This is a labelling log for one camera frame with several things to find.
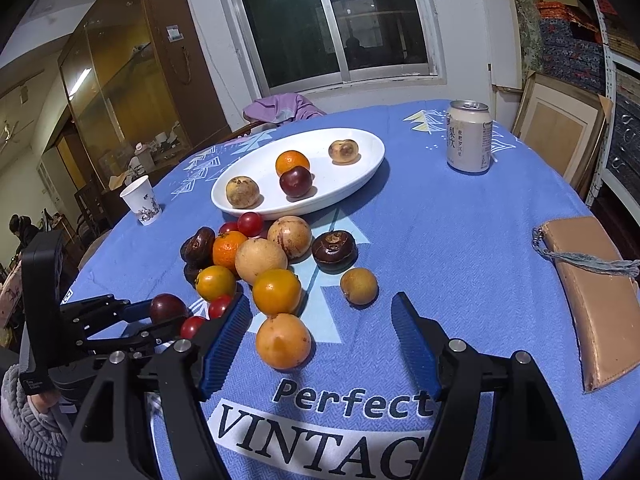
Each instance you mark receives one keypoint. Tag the small orange citrus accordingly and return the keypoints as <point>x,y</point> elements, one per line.
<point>215,283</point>

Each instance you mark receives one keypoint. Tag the grey tassel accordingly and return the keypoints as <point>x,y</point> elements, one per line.
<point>590,262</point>

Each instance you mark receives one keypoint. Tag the dark brown water chestnut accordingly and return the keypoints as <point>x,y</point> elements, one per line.
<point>191,273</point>
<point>334,251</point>
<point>198,245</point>

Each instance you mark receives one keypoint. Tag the green marbled board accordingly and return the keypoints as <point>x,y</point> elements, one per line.
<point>525,25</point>

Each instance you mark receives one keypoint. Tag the large tan passion fruit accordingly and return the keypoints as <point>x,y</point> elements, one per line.
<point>290,236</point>

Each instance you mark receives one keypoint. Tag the tan leather wallet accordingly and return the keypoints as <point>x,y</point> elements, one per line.
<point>600,320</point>

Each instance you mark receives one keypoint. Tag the large pale orange citrus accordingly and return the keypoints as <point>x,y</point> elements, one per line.
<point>283,341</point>

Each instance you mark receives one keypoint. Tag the white drink can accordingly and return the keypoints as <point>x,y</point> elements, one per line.
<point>468,140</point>

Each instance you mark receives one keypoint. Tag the small brown longan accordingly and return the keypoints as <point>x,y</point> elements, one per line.
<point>358,286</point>

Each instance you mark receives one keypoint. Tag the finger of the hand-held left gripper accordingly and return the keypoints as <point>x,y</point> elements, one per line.
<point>135,311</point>
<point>150,335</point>

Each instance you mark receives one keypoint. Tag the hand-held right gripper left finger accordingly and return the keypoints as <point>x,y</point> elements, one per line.
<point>225,347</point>

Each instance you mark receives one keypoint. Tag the white metal shelf rack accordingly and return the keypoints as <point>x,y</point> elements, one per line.
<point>607,60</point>

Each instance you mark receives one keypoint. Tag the mottled brown round fruit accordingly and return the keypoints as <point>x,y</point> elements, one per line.
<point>344,151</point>
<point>242,191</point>

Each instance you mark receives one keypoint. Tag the person's left forearm grey sleeve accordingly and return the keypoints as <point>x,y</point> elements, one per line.
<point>27,425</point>

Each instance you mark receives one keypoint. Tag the white oval plate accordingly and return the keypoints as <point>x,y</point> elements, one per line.
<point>325,185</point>

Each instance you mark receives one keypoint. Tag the wooden glass cabinet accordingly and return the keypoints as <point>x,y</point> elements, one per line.
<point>125,85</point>

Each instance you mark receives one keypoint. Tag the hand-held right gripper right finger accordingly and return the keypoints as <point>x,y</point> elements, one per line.
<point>415,347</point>

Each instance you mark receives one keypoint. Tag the white printed paper cup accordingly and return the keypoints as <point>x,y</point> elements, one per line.
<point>141,202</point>

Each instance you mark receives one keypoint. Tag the orange mandarin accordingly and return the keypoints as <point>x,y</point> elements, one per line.
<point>227,252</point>
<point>292,160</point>

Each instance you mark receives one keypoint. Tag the dark red plum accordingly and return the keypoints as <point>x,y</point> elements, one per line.
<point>168,306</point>
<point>296,183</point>

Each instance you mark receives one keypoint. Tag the sliding glass window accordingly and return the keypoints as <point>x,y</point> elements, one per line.
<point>330,20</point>

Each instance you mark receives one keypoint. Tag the wooden picture frame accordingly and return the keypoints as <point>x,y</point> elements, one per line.
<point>555,130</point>

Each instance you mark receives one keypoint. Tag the blue printed tablecloth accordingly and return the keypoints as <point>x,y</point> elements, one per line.
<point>450,240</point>

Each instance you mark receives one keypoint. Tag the purple cloth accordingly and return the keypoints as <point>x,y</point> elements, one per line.
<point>280,107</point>

